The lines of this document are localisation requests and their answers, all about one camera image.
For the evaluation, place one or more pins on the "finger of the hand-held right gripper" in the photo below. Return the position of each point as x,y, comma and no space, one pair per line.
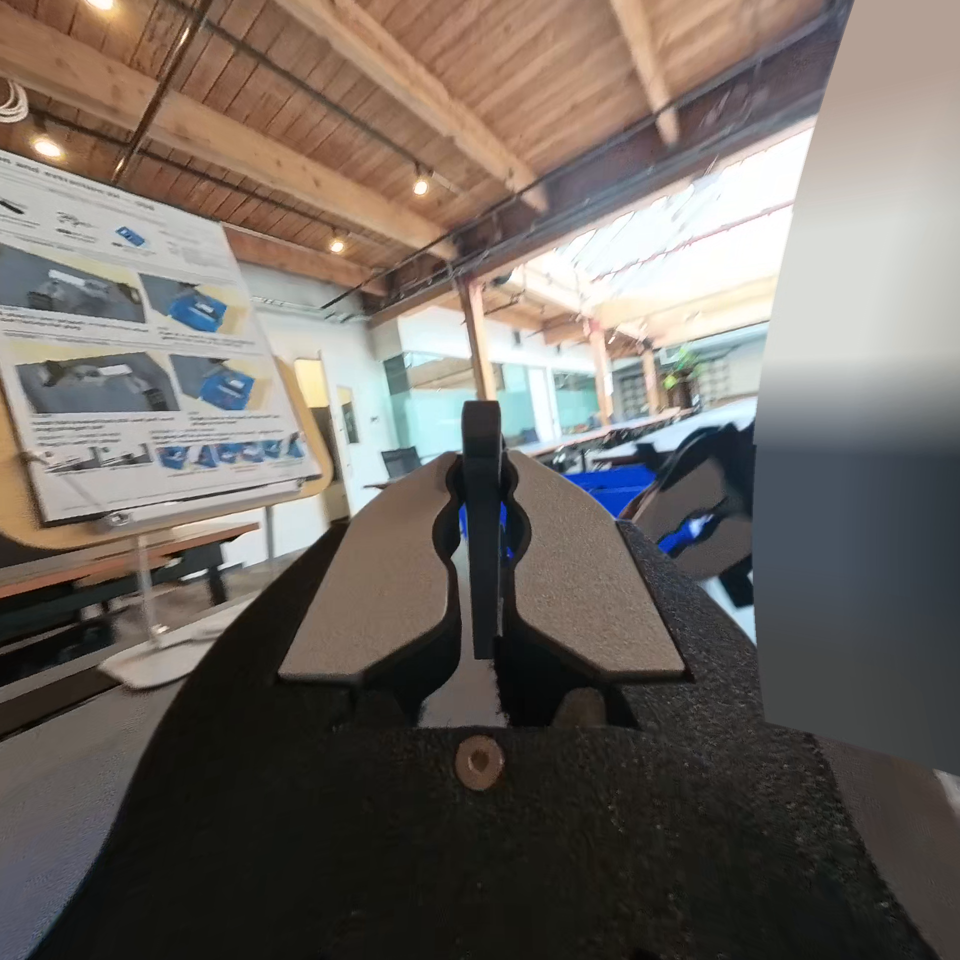
720,555
686,491

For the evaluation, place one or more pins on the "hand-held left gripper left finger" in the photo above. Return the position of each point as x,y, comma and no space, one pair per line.
375,585

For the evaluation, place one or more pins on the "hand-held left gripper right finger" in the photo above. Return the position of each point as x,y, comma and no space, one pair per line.
592,592

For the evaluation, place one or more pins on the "blue plastic bin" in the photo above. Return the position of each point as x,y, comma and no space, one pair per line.
600,487

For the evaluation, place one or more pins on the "grey usb hub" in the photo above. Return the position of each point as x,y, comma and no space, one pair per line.
482,525

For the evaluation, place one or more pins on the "green potted plant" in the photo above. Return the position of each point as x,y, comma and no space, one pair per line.
682,367

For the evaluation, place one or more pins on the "black office chair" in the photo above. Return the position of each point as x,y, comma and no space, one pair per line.
400,461

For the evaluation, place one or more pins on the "ceiling spot light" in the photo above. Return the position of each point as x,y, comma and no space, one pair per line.
337,244
47,147
421,184

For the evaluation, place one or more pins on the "instruction board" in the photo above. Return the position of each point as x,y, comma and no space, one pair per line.
127,337

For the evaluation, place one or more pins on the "wooden support post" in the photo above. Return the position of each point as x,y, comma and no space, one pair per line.
478,345
600,375

